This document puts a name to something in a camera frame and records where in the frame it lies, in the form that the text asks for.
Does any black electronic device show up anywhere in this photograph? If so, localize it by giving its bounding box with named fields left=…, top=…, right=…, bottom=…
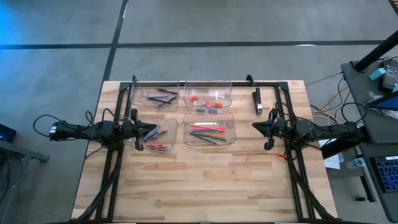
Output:
left=378, top=58, right=398, bottom=94

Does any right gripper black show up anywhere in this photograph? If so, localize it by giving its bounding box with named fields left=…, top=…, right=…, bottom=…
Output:
left=251, top=108, right=295, bottom=151

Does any orange pencil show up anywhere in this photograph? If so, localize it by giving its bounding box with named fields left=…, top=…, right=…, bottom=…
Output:
left=201, top=132, right=227, bottom=140
left=188, top=124, right=218, bottom=131

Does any black device with blue light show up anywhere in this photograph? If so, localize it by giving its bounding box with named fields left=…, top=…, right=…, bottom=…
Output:
left=0, top=123, right=17, bottom=144

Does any black diagonal pole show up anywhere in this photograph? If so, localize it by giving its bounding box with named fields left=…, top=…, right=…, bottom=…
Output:
left=353, top=29, right=398, bottom=73

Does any clear plastic bin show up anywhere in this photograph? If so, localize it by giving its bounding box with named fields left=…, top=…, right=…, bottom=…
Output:
left=124, top=114, right=180, bottom=153
left=183, top=80, right=234, bottom=113
left=130, top=80, right=181, bottom=113
left=183, top=112, right=237, bottom=147

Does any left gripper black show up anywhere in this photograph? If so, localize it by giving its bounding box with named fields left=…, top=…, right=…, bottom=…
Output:
left=122, top=108, right=158, bottom=152

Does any pinkish red pencil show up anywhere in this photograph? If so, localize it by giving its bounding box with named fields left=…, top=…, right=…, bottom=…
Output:
left=192, top=126, right=226, bottom=132

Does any dark metal stand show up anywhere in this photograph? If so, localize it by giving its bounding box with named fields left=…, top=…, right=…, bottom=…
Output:
left=0, top=139, right=50, bottom=215

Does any black desk support beam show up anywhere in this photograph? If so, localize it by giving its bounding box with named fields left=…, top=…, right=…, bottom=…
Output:
left=320, top=136, right=371, bottom=160

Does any blue crayon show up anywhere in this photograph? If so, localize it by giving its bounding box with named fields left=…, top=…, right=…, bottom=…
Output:
left=146, top=125, right=160, bottom=141

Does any teal box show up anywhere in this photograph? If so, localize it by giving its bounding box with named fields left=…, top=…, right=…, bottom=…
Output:
left=368, top=67, right=387, bottom=82

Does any dark gray pen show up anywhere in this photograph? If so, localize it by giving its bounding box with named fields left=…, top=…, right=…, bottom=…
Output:
left=157, top=95, right=178, bottom=109

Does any clear water bottle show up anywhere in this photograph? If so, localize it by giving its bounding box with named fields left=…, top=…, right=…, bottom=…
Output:
left=345, top=157, right=366, bottom=170

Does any black keyboard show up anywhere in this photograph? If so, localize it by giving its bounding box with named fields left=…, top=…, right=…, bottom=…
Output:
left=369, top=155, right=398, bottom=194

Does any black metal table frame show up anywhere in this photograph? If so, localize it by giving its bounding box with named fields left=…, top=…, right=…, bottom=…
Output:
left=74, top=80, right=338, bottom=223

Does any white paper sheet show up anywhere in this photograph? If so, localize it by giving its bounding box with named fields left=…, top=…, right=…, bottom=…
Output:
left=318, top=138, right=345, bottom=170

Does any green pencil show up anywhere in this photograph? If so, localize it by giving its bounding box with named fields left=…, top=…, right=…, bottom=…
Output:
left=190, top=133, right=224, bottom=146
left=198, top=134, right=228, bottom=143

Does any dark gray desk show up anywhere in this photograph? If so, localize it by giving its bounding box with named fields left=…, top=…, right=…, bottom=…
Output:
left=340, top=60, right=398, bottom=144
left=359, top=142, right=398, bottom=223

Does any tablet with blue screen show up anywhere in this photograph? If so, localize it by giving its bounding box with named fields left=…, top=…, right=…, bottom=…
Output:
left=363, top=91, right=398, bottom=119

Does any black stapler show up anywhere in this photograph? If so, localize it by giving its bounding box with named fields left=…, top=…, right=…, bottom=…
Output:
left=252, top=86, right=264, bottom=116

